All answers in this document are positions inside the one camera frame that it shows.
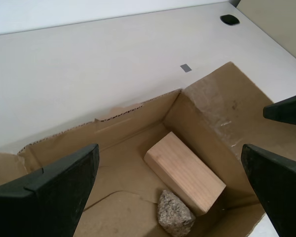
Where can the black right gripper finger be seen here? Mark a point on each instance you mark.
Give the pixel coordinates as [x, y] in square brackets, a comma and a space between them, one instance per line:
[288, 111]

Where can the light wooden block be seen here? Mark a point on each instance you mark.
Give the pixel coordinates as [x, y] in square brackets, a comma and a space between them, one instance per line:
[185, 172]

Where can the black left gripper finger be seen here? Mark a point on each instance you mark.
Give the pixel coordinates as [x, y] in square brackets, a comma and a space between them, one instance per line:
[44, 202]
[283, 192]

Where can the brown cardboard box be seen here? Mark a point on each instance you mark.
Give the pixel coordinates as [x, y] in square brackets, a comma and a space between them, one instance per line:
[128, 158]

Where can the grey tape square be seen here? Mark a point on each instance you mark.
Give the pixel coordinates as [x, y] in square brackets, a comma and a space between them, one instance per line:
[185, 68]

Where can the speckled pinkish granite rock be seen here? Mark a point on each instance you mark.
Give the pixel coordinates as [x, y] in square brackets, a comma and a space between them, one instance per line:
[175, 214]

